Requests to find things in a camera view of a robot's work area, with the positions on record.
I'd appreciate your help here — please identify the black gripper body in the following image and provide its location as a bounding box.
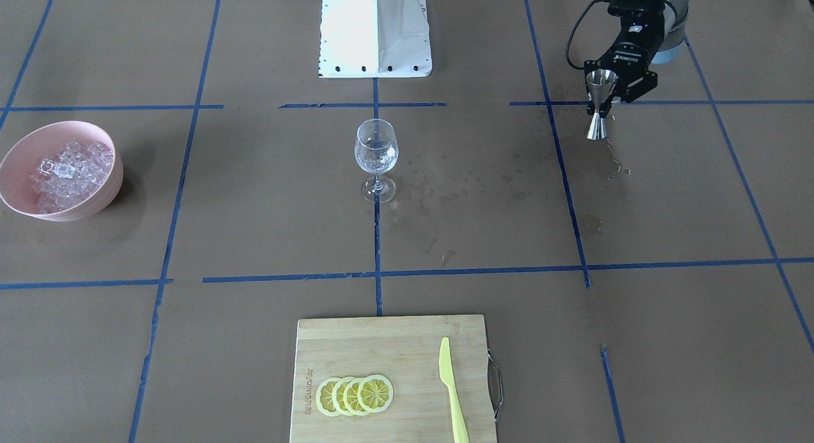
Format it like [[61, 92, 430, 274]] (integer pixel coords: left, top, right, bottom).
[[598, 20, 664, 81]]

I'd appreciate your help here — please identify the steel cocktail jigger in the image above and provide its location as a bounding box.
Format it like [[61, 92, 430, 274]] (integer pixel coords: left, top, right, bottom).
[[585, 69, 618, 140]]

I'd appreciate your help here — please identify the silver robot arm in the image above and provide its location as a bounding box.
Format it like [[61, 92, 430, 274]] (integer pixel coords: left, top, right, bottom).
[[583, 0, 690, 118]]

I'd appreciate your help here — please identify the clear wine glass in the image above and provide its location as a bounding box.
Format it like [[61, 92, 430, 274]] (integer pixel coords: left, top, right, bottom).
[[354, 118, 399, 203]]

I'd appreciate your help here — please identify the pile of ice cubes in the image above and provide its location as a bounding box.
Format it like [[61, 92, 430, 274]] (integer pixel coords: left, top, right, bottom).
[[29, 140, 114, 214]]

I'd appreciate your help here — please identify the bamboo cutting board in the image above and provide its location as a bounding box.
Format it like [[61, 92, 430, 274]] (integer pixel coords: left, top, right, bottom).
[[289, 315, 498, 442]]

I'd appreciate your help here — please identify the yellow plastic knife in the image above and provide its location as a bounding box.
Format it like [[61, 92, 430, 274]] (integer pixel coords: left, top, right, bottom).
[[438, 337, 470, 442]]

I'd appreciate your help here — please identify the lemon slice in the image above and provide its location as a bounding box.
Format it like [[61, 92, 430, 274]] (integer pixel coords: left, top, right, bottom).
[[316, 377, 340, 417], [343, 378, 369, 416], [357, 374, 394, 413], [331, 376, 354, 415]]

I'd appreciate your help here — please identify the pink bowl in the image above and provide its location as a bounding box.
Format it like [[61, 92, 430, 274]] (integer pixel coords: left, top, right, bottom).
[[2, 119, 124, 222]]

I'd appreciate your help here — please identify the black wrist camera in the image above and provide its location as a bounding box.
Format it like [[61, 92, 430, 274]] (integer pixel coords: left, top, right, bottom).
[[607, 0, 666, 26]]

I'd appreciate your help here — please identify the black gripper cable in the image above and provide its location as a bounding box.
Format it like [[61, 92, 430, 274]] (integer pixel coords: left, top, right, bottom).
[[566, 0, 614, 72]]

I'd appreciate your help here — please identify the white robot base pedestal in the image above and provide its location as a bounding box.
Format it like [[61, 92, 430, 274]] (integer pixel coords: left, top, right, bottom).
[[318, 0, 433, 79]]

